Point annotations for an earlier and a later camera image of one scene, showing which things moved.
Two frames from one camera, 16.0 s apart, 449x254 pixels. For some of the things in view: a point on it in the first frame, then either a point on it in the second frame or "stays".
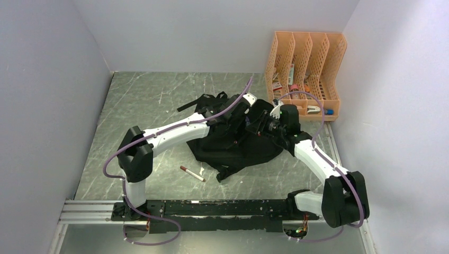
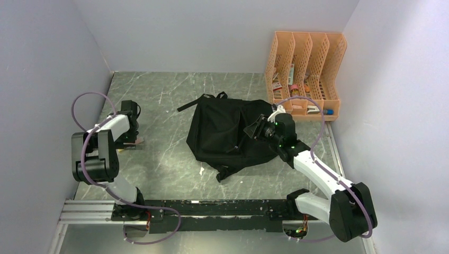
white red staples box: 276,85 stays
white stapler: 313,109 stays
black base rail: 204,215 stays
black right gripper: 274,118 -> 255,130
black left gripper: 235,129 -> 119,144
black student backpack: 241,133 stays
